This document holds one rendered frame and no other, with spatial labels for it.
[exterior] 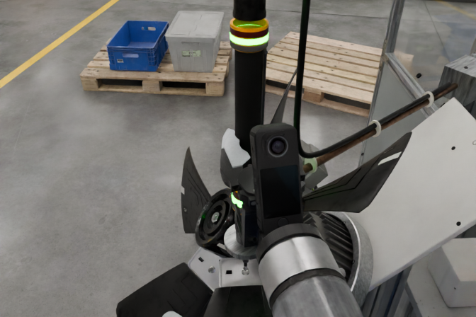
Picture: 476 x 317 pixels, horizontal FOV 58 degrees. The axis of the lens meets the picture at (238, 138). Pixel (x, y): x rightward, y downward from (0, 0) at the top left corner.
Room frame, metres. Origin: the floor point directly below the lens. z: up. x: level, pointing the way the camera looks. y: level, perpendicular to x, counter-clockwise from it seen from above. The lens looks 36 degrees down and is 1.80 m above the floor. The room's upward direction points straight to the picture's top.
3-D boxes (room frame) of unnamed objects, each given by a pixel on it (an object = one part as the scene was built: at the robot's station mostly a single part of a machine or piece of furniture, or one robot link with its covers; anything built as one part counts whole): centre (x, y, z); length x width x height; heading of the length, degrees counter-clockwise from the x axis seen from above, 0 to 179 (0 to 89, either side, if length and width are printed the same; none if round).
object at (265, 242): (0.34, -0.04, 1.44); 0.12 x 0.08 x 0.09; 13
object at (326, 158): (0.65, -0.25, 1.35); 0.54 x 0.01 x 0.01; 128
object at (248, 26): (0.46, -0.01, 1.61); 0.04 x 0.04 x 0.03
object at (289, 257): (0.26, -0.06, 1.45); 0.08 x 0.05 x 0.08; 103
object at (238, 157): (0.44, 0.01, 1.45); 0.09 x 0.03 x 0.06; 22
